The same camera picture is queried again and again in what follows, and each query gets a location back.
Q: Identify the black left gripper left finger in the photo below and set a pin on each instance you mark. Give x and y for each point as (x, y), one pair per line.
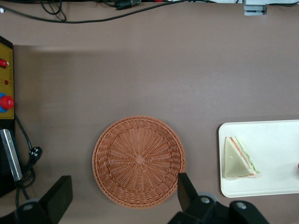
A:
(60, 196)

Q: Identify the beige plastic tray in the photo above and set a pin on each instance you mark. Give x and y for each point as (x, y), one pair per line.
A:
(275, 140)

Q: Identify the triangular sandwich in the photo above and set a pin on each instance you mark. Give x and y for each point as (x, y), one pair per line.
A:
(236, 161)

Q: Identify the yellow control box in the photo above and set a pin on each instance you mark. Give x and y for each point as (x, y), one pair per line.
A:
(7, 70)

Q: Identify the small grey metal bracket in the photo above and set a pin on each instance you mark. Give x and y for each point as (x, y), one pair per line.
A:
(254, 11)

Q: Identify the round brown wicker basket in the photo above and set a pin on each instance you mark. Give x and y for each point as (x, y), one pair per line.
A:
(140, 161)

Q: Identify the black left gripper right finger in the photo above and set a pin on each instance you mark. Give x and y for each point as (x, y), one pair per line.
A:
(187, 193)

